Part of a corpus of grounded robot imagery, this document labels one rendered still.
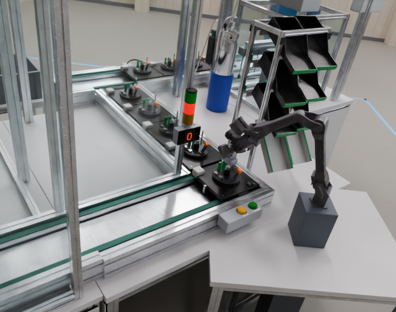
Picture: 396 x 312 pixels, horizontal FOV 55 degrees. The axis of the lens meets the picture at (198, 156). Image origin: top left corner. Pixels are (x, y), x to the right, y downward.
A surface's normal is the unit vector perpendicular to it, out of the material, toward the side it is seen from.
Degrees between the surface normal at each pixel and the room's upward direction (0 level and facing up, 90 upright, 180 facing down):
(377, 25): 90
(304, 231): 90
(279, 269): 0
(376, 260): 0
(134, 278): 0
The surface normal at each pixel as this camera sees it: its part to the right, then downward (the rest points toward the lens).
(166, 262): 0.13, -0.83
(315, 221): 0.00, 0.55
